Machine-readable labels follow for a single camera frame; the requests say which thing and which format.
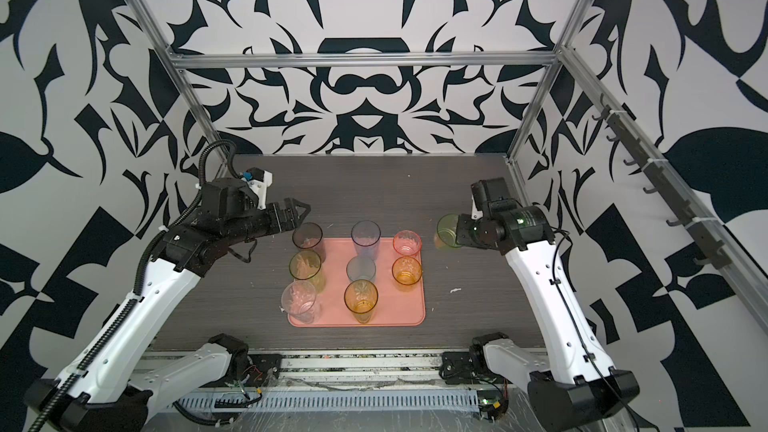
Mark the tall blue glass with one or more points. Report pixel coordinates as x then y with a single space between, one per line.
366 237

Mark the black hook rail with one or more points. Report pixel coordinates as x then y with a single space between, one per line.
666 182

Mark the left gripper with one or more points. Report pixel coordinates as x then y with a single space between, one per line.
278 223

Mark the short pink glass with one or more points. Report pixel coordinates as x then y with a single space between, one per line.
407 243

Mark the teal glass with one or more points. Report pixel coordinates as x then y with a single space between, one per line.
361 268

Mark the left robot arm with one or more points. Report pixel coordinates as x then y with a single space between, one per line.
96 391

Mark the tall yellow glass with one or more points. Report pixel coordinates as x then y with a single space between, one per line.
361 298

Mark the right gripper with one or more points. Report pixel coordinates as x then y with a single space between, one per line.
463 235

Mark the tall dark grey glass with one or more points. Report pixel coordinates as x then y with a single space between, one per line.
310 236

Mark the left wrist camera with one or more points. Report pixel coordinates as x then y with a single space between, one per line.
230 197

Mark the short yellow glass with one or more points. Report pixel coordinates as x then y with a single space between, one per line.
407 273

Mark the tall clear glass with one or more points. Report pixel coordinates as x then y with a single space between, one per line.
299 301

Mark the pink tray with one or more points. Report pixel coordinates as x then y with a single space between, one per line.
398 306

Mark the white cable duct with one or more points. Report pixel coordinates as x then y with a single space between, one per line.
461 400

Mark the short green glass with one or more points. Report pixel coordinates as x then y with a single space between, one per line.
445 236

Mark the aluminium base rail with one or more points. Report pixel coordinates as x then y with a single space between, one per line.
339 370

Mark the tall green glass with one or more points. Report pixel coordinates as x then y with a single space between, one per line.
306 267

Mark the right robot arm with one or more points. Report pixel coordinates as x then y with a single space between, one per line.
577 383

